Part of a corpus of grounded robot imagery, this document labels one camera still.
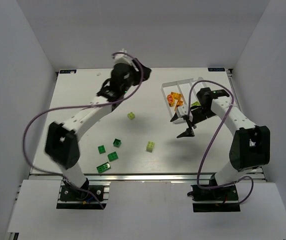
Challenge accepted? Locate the yellow lego brick slope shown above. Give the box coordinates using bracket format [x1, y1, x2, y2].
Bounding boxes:
[174, 100, 184, 110]

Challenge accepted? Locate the yellow long lego brick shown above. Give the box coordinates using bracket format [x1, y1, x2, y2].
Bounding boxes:
[171, 92, 182, 101]

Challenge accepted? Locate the light green square lego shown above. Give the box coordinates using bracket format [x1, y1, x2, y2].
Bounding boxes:
[127, 112, 136, 120]

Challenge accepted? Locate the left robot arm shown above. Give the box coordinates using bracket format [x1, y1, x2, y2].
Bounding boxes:
[44, 59, 152, 193]

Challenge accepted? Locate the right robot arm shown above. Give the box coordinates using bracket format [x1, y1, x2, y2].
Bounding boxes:
[171, 87, 271, 187]

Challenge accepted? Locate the white divided sorting tray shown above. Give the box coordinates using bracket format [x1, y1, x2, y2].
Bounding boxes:
[160, 76, 218, 124]

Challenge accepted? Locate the blue label sticker right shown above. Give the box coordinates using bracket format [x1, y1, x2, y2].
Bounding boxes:
[207, 67, 226, 72]

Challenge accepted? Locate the blue label sticker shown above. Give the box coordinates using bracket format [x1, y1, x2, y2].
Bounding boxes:
[207, 67, 226, 72]
[59, 69, 77, 74]

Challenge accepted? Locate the blue label sticker left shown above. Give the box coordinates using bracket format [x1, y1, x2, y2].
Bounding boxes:
[59, 69, 77, 74]

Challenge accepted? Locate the dark green square lego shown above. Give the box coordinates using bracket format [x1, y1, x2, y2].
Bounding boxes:
[113, 138, 122, 148]

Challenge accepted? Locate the green long lego brick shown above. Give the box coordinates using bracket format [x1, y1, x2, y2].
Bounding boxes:
[96, 162, 111, 174]

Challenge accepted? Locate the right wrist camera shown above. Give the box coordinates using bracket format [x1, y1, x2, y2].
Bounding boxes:
[177, 104, 190, 118]

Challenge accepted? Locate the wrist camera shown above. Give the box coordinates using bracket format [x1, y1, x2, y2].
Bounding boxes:
[112, 48, 132, 65]
[177, 104, 190, 118]

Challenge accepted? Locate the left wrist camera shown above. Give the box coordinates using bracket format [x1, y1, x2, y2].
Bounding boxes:
[112, 48, 132, 65]

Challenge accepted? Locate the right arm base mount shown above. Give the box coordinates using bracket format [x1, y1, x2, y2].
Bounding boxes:
[187, 185, 241, 213]

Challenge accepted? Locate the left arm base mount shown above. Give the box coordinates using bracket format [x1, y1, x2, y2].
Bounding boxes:
[56, 179, 108, 210]

